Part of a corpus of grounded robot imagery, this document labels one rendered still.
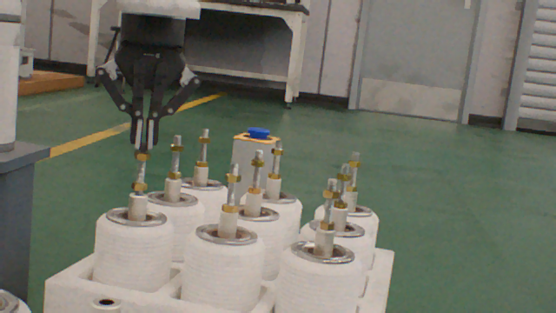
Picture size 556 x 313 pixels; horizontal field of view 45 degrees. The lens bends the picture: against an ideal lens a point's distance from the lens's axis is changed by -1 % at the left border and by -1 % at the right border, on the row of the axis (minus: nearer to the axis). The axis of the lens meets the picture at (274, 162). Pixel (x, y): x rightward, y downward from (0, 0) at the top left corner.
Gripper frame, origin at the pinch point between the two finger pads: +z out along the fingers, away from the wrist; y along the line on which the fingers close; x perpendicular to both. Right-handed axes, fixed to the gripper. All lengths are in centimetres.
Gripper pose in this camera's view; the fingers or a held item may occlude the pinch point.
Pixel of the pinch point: (144, 133)
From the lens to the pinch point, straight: 84.0
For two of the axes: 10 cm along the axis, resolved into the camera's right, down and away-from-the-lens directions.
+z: -1.1, 9.8, 1.9
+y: -9.6, -0.6, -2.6
